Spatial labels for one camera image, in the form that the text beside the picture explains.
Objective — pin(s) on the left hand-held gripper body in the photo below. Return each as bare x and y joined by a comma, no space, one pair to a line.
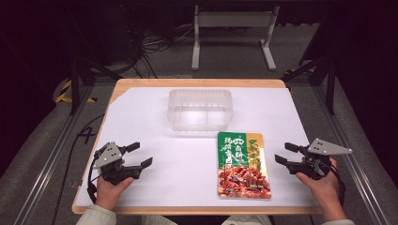
108,156

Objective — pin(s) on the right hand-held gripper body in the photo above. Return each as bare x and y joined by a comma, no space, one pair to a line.
322,148

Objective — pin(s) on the person's left hand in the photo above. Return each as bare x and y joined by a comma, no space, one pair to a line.
108,193

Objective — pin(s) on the person's right hand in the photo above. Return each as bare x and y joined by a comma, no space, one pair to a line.
327,190

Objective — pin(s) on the white table mat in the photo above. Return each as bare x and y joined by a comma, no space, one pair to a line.
175,168

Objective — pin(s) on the green and red snack packet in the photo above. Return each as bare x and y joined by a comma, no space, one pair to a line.
244,165

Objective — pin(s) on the black metal stand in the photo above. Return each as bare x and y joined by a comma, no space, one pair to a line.
330,81
75,81

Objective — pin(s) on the clear plastic container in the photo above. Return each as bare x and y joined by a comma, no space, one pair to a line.
200,109

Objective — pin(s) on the yellow and black tape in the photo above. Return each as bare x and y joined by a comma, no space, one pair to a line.
64,93

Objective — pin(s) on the aluminium rail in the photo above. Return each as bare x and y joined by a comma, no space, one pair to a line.
350,150
56,150

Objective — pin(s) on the white metal frame stand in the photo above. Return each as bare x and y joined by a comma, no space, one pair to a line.
234,19

